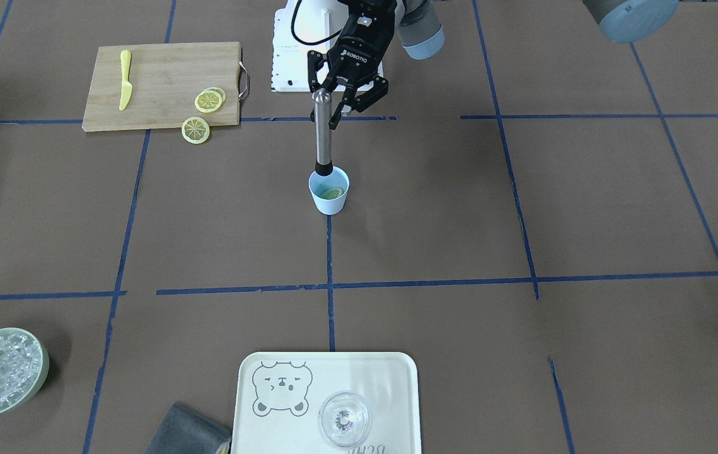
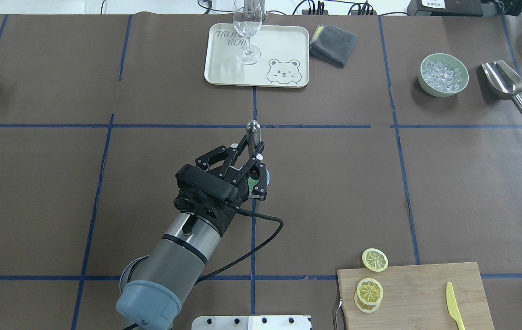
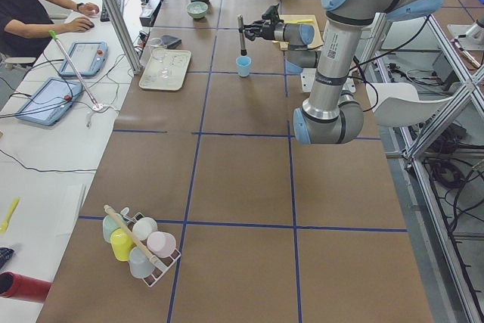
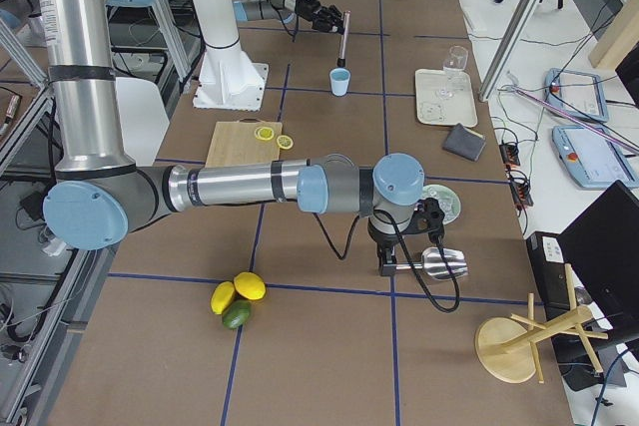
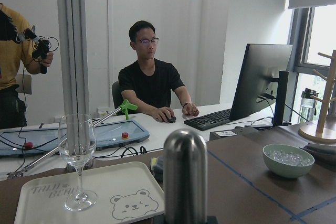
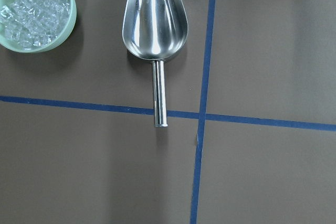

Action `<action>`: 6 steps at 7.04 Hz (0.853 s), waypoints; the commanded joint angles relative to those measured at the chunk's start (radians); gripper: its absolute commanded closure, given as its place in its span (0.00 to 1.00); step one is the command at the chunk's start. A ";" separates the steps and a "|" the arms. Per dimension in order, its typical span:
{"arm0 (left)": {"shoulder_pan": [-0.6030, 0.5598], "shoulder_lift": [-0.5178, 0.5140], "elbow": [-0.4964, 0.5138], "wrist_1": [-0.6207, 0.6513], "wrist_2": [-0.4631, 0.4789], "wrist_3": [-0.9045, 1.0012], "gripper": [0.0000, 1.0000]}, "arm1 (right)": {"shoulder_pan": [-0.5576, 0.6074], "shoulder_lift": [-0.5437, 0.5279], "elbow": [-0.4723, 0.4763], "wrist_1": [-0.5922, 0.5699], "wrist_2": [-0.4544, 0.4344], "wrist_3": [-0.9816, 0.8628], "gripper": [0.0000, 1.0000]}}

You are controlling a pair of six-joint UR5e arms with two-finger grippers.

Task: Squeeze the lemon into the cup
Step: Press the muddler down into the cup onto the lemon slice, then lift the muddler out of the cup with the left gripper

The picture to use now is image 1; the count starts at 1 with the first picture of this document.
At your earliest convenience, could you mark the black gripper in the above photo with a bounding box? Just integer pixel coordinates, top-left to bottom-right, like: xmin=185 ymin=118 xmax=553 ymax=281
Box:
xmin=306 ymin=1 xmax=398 ymax=130

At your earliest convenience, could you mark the light blue cup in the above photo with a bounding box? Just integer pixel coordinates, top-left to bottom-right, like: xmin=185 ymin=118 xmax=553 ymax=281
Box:
xmin=308 ymin=166 xmax=350 ymax=215

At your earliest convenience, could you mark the lemon slice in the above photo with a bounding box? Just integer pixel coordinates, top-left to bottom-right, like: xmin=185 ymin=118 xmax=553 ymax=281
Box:
xmin=194 ymin=86 xmax=227 ymax=114
xmin=320 ymin=187 xmax=345 ymax=199

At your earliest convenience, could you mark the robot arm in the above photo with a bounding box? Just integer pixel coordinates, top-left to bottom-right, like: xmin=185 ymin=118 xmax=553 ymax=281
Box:
xmin=289 ymin=1 xmax=445 ymax=131

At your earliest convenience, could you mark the lemon slice on board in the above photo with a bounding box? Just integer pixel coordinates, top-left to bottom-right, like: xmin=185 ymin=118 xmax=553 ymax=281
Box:
xmin=194 ymin=86 xmax=227 ymax=114

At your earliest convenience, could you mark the lemon slice off board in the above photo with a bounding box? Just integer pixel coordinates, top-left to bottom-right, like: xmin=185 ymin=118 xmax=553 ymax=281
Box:
xmin=181 ymin=116 xmax=210 ymax=144

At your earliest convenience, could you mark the wooden cutting board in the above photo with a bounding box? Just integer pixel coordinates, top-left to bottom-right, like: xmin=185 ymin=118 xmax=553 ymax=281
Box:
xmin=82 ymin=42 xmax=243 ymax=132

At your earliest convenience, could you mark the yellow plastic knife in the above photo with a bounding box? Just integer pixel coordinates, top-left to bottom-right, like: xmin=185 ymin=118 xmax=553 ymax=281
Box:
xmin=119 ymin=49 xmax=133 ymax=111

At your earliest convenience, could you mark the cream tray with bear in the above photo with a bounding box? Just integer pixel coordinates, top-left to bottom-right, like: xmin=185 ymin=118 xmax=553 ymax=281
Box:
xmin=230 ymin=352 xmax=422 ymax=453

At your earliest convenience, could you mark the clear glass on tray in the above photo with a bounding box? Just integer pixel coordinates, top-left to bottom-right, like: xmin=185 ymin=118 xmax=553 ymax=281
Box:
xmin=318 ymin=391 xmax=371 ymax=449

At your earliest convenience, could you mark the dark grey cloth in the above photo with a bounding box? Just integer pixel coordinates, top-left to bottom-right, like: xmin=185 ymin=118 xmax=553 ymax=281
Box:
xmin=145 ymin=404 xmax=232 ymax=453

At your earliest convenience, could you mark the green bowl of ice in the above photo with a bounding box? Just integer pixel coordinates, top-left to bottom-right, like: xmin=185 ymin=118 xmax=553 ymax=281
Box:
xmin=0 ymin=327 xmax=50 ymax=414

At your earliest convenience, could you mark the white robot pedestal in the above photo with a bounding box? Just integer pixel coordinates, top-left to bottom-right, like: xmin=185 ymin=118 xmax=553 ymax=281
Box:
xmin=272 ymin=1 xmax=407 ymax=94

